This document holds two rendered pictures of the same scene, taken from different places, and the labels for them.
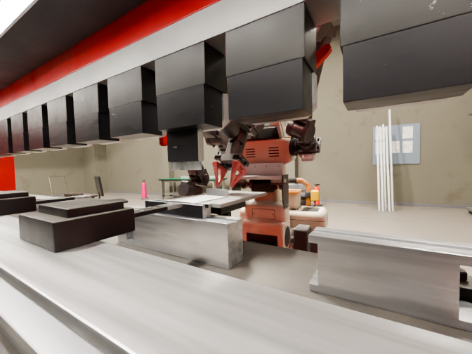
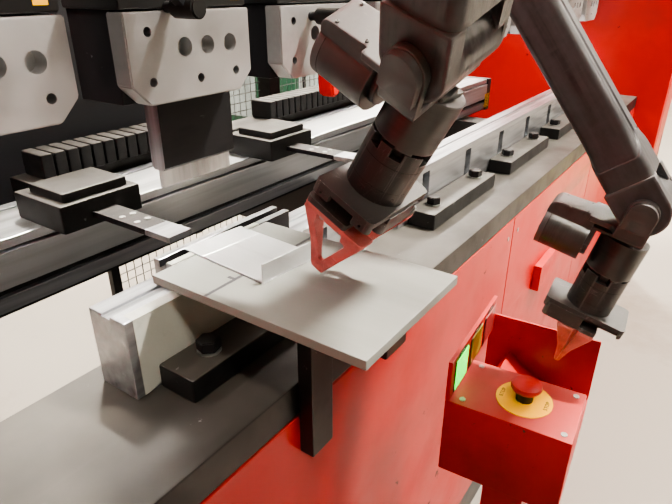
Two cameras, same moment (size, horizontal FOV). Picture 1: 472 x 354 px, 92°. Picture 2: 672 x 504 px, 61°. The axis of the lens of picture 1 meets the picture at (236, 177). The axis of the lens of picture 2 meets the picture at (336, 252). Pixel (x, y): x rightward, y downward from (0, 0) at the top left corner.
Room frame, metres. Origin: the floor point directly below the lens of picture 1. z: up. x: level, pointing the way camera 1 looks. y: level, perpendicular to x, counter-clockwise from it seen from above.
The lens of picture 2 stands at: (0.75, -0.47, 1.27)
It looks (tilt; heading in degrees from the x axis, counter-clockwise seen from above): 25 degrees down; 93
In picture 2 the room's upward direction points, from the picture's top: straight up
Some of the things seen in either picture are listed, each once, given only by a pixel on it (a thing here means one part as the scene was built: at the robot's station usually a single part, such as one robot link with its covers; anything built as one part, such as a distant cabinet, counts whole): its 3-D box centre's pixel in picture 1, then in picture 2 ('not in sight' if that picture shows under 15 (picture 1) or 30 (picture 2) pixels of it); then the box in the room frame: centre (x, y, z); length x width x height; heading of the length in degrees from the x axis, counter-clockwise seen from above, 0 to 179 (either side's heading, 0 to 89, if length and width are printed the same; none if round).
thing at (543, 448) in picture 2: not in sight; (522, 395); (0.97, 0.17, 0.75); 0.20 x 0.16 x 0.18; 63
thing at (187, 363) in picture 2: not in sight; (269, 321); (0.63, 0.13, 0.89); 0.30 x 0.05 x 0.03; 58
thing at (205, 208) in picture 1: (175, 207); (228, 242); (0.58, 0.15, 0.99); 0.20 x 0.03 x 0.03; 58
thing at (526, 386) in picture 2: not in sight; (525, 392); (0.96, 0.13, 0.79); 0.04 x 0.04 x 0.04
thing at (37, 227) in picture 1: (124, 210); (112, 207); (0.42, 0.20, 1.01); 0.26 x 0.12 x 0.05; 148
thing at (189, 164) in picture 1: (185, 150); (192, 134); (0.56, 0.12, 1.13); 0.10 x 0.02 x 0.10; 58
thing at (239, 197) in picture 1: (221, 197); (305, 279); (0.69, 0.04, 1.00); 0.26 x 0.18 x 0.01; 148
